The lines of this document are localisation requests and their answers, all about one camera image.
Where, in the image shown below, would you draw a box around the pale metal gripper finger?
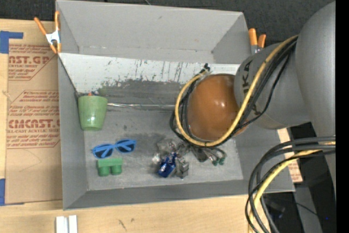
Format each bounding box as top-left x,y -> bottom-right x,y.
176,157 -> 190,179
174,142 -> 192,156

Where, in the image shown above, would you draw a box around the blue sunglasses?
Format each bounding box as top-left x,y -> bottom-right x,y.
92,139 -> 137,159

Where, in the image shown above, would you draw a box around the green toy binoculars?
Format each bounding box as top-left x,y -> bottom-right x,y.
96,157 -> 124,177

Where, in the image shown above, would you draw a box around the green plastic cup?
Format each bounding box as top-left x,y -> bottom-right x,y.
77,94 -> 109,132

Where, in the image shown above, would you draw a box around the grey metal bin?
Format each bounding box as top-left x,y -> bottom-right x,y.
55,0 -> 296,211

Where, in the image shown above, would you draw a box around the brown cardboard board, red print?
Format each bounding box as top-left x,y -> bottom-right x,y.
0,18 -> 303,206

